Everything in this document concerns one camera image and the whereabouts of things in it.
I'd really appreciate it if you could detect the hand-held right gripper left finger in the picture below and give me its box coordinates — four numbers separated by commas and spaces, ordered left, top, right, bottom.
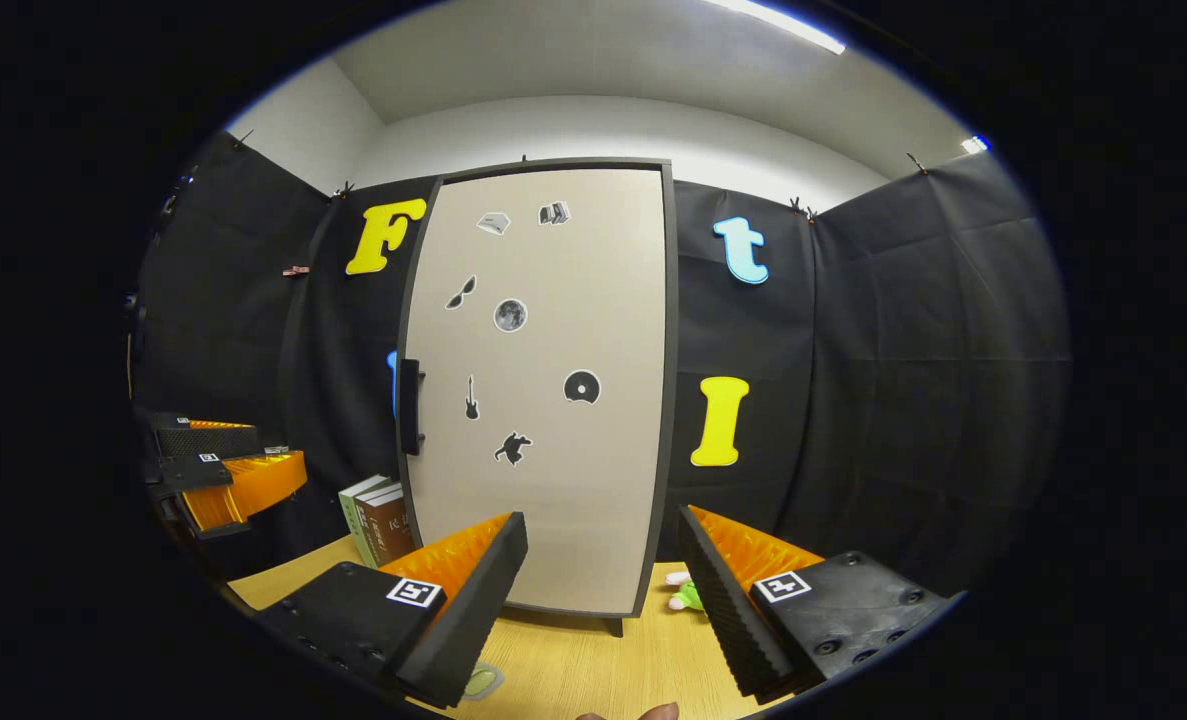
253, 512, 530, 711

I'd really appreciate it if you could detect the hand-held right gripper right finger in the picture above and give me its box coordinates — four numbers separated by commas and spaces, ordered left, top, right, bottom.
675, 506, 959, 701

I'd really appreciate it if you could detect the grey round coaster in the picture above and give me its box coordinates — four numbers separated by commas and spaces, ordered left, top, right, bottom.
463, 661, 506, 703

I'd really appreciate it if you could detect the dark brown book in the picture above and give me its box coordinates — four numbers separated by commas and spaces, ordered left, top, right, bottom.
353, 482, 401, 567

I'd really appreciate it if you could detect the dark grey cabinet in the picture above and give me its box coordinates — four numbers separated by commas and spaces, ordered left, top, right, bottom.
393, 157, 679, 638

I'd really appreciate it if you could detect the black backdrop cloth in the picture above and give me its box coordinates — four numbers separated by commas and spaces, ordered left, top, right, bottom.
128, 130, 1072, 601

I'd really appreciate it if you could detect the row of black cloth clips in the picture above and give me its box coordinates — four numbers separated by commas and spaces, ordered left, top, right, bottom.
233, 128, 929, 219

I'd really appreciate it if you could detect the green and pink plush toy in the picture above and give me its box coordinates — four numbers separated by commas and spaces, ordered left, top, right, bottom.
666, 570, 706, 613

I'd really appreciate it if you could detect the black cabinet door handle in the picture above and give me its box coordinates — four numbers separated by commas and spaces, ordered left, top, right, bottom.
398, 358, 426, 457

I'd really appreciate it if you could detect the beige cabinet door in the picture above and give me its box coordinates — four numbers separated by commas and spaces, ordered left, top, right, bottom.
400, 168, 666, 613

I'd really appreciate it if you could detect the green book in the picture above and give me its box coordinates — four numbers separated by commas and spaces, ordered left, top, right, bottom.
338, 474, 391, 569

